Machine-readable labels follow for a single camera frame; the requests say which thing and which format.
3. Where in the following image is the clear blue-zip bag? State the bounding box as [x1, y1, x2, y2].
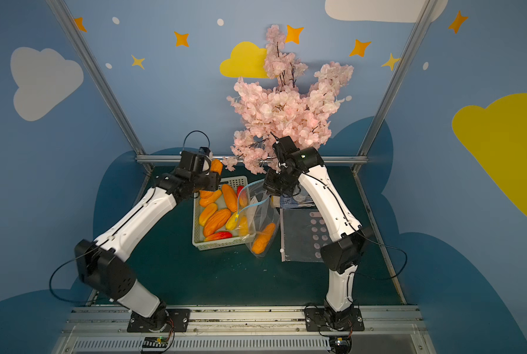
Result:
[235, 179, 280, 258]

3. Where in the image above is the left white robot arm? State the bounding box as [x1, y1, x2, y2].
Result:
[74, 147, 221, 333]

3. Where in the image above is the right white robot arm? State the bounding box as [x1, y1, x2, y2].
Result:
[263, 137, 368, 331]

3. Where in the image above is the red orange mango front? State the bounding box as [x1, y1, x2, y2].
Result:
[204, 232, 233, 242]

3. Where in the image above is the clear pink-dotted zip bag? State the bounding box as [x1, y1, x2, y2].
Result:
[280, 208, 331, 263]

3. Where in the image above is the orange yellow mango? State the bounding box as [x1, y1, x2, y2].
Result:
[238, 216, 249, 237]

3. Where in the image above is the white perforated plastic basket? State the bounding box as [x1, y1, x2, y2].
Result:
[192, 176, 248, 251]

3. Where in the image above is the pink cherry blossom tree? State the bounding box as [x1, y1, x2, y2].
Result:
[222, 24, 354, 174]

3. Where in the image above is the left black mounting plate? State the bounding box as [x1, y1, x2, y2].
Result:
[127, 308, 191, 333]

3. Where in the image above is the black mounting plate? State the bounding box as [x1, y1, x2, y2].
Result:
[303, 305, 365, 333]
[127, 308, 191, 333]

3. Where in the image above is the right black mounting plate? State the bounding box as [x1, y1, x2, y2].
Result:
[303, 305, 365, 333]

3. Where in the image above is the small circuit board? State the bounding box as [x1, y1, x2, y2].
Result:
[140, 336, 170, 353]

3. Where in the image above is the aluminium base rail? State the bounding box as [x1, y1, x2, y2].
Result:
[53, 305, 436, 353]

